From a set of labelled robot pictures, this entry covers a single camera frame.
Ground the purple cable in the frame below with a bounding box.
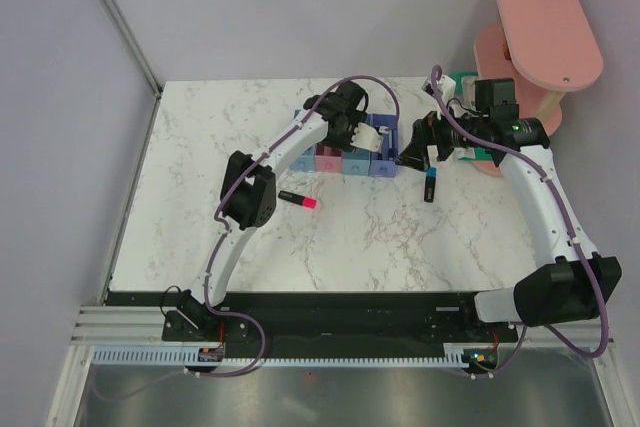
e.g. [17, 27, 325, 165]
[89, 76, 401, 402]
[430, 65, 612, 381]

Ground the light blue storage bin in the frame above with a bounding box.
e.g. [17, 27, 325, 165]
[342, 149, 371, 176]

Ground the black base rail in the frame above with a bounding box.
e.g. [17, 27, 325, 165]
[157, 289, 546, 354]

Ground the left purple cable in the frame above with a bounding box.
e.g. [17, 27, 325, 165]
[89, 76, 401, 402]

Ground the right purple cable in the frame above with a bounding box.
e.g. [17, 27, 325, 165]
[430, 65, 612, 381]

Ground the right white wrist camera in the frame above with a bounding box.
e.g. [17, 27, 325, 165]
[421, 75, 456, 112]

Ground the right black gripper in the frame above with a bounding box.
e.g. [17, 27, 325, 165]
[395, 97, 489, 172]

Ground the white slotted cable duct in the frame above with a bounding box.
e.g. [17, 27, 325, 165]
[92, 344, 498, 369]

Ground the pink storage bin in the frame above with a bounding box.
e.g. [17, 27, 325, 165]
[314, 144, 342, 174]

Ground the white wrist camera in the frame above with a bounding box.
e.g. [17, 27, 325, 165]
[421, 75, 456, 112]
[350, 123, 389, 152]

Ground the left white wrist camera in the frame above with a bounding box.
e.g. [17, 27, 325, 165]
[350, 123, 389, 152]

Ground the pink two-tier wooden shelf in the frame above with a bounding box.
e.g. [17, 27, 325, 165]
[472, 0, 605, 178]

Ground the purple storage bin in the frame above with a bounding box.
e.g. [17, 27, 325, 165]
[369, 114, 399, 178]

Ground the green book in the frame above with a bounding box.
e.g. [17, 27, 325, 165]
[448, 72, 501, 177]

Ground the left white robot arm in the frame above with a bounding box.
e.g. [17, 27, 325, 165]
[177, 77, 368, 340]

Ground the blue cap black highlighter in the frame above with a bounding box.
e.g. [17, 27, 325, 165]
[423, 167, 437, 203]

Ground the pink cap black highlighter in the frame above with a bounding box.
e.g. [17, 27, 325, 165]
[278, 190, 318, 210]

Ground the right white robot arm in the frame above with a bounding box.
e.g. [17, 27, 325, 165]
[396, 76, 621, 341]

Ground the blue cap whiteboard marker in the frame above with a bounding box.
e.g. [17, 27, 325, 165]
[385, 129, 396, 161]

